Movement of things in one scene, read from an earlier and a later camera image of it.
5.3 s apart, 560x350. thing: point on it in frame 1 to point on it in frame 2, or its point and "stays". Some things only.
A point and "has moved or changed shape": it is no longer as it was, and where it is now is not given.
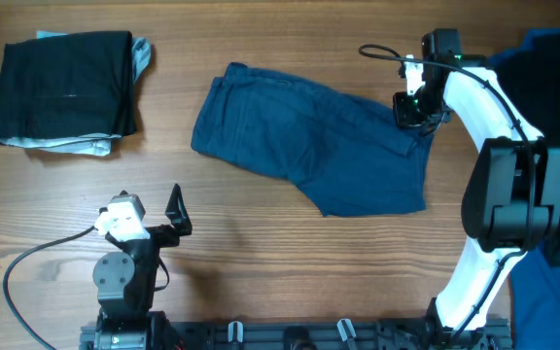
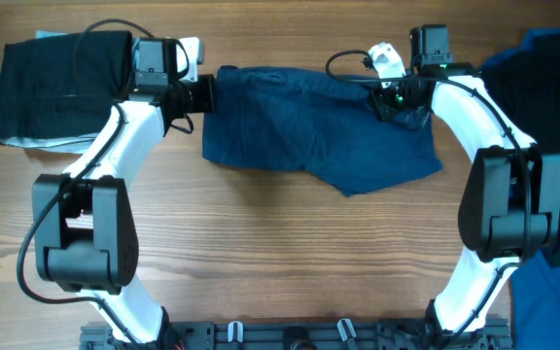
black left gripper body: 146,252 to 194,97
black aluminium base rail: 296,334 stays
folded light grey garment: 83,144 stays
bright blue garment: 550,302 stays
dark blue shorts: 343,150 has moved or changed shape
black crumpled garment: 550,69 stays
